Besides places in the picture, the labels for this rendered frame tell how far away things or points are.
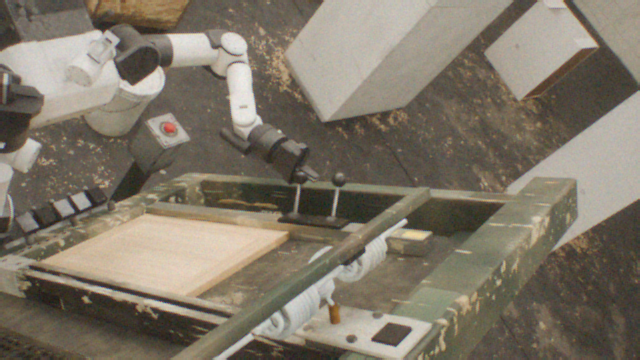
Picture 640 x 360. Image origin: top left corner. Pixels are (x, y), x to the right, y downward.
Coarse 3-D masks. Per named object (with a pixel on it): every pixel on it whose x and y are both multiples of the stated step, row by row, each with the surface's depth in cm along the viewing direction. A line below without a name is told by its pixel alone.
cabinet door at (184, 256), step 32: (128, 224) 194; (160, 224) 190; (192, 224) 185; (224, 224) 181; (64, 256) 176; (96, 256) 173; (128, 256) 169; (160, 256) 166; (192, 256) 163; (224, 256) 159; (256, 256) 159; (160, 288) 147; (192, 288) 144
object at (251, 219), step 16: (160, 208) 198; (176, 208) 195; (192, 208) 193; (208, 208) 190; (240, 224) 178; (256, 224) 175; (272, 224) 171; (288, 224) 168; (352, 224) 161; (320, 240) 163; (336, 240) 160; (400, 240) 148; (416, 240) 146; (432, 240) 149
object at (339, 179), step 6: (336, 174) 162; (342, 174) 162; (336, 180) 162; (342, 180) 162; (336, 186) 163; (342, 186) 163; (336, 192) 162; (336, 198) 162; (336, 204) 162; (330, 222) 161
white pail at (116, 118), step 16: (144, 80) 308; (160, 80) 314; (128, 96) 300; (144, 96) 303; (96, 112) 314; (112, 112) 310; (128, 112) 311; (96, 128) 320; (112, 128) 319; (128, 128) 326
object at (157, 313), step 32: (352, 256) 92; (0, 288) 163; (32, 288) 153; (64, 288) 144; (96, 288) 138; (128, 288) 136; (320, 288) 99; (128, 320) 132; (160, 320) 125; (192, 320) 119; (224, 320) 116; (288, 320) 112; (320, 320) 103; (352, 320) 102; (384, 320) 100; (416, 320) 99; (256, 352) 111; (288, 352) 106; (320, 352) 102; (384, 352) 92
